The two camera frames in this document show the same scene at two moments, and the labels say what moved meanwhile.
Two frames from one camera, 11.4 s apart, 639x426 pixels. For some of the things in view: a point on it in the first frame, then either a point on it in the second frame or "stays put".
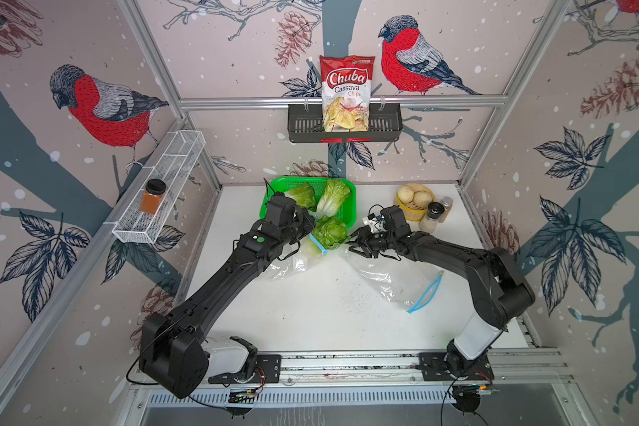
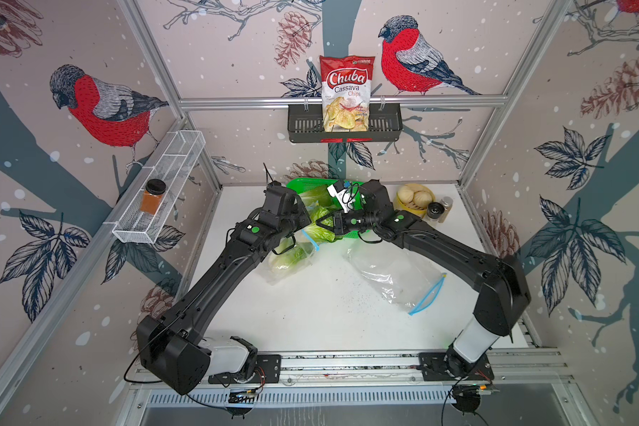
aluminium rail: (549, 367) stays put
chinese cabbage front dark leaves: (329, 232) -> (288, 253)
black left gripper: (304, 216) stays put
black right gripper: (360, 233) -> (338, 224)
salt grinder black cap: (435, 211) stays put
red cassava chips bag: (345, 83) stays put
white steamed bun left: (406, 194) stays put
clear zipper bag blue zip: (295, 257) stays put
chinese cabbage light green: (335, 195) -> (317, 230)
